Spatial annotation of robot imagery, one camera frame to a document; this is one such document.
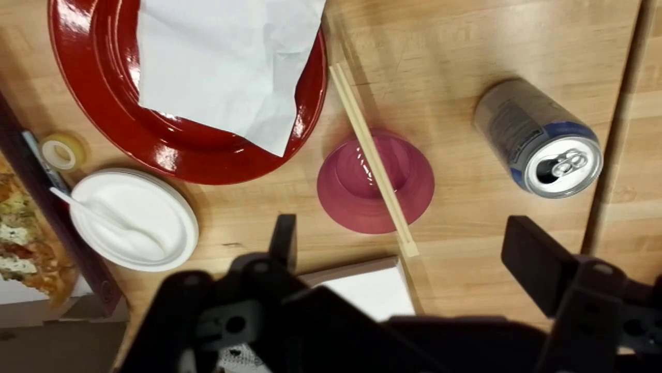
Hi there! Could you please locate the red plate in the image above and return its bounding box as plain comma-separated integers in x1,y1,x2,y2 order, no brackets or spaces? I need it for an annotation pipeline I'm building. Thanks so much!
47,0,326,185

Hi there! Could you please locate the white paper napkin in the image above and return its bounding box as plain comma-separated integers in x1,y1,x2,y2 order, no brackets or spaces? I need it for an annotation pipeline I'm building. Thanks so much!
137,0,326,157

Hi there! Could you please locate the pizza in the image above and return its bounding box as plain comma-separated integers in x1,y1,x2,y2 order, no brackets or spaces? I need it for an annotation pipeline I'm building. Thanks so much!
0,157,79,308

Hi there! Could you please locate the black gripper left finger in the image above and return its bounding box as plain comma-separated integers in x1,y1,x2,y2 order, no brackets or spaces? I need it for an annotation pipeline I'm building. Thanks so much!
269,213,298,269

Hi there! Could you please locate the cardboard pizza box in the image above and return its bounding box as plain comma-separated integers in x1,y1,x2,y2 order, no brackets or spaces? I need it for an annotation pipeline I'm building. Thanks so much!
0,97,126,373

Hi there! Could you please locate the small white plate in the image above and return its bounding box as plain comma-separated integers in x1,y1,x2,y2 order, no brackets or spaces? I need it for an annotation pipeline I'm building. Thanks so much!
71,169,201,272

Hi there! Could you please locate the silver soda can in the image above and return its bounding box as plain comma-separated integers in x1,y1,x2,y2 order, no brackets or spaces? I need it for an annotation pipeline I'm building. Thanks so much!
473,80,605,199

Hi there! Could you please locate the white plastic spoon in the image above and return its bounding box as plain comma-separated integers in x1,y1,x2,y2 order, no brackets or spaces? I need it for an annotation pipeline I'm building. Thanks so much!
49,186,161,255

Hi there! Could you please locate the wooden chopsticks pair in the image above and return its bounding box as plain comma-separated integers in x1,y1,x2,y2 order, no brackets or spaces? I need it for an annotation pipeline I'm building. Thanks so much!
328,64,420,260

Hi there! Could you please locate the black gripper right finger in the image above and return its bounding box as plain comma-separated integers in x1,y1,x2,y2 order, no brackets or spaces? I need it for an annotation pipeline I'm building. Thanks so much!
500,215,579,318

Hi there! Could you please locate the pink plastic bowl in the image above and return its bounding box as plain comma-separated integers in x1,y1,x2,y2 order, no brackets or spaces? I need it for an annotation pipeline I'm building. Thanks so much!
317,131,434,234

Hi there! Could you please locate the white napkin stack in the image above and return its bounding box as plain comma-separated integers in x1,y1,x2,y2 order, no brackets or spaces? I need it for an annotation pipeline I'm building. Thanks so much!
299,257,415,321

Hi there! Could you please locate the clear tape roll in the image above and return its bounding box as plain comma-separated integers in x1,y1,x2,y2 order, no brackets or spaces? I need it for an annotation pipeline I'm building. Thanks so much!
39,133,87,172

